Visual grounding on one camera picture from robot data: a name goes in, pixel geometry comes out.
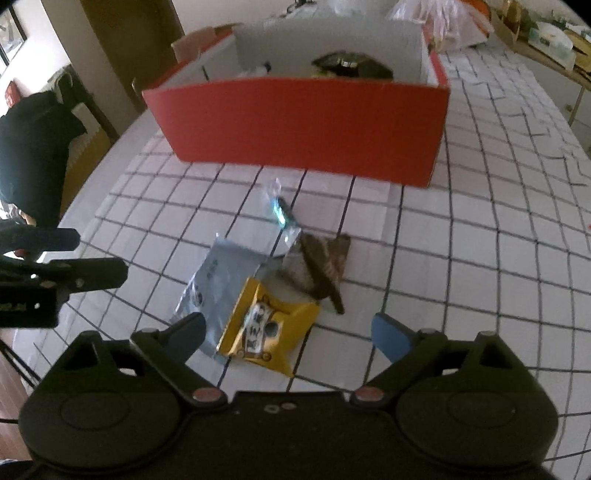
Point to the yellow snack packet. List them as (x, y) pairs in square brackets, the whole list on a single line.
[(298, 318)]

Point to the brown striped snack packet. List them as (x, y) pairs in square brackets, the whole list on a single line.
[(323, 267)]

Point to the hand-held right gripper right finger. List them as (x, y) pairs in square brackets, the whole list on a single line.
[(392, 337)]

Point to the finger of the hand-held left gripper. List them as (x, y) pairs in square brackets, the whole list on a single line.
[(92, 274), (55, 238)]

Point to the wooden door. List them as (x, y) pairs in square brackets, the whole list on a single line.
[(134, 46)]

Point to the white checked tablecloth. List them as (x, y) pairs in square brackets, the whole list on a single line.
[(485, 254)]

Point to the wall picture frame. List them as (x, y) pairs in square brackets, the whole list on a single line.
[(9, 41)]

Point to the wooden chair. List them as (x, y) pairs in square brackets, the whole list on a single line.
[(94, 152)]

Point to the white orange plastic bag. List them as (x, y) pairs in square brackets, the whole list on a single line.
[(443, 23)]

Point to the dark cloth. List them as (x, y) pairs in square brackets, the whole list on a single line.
[(37, 152)]

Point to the clear candy wrapper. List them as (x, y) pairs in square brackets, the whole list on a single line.
[(281, 212)]

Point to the black snack packet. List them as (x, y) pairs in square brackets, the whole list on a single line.
[(351, 64)]

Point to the grey blue snack packet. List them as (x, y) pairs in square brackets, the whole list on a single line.
[(217, 277)]

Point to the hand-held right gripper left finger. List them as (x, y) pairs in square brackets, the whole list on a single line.
[(189, 332)]

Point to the wooden side table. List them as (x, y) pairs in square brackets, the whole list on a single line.
[(554, 69)]

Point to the red cardboard box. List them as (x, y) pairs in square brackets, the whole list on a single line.
[(300, 129)]

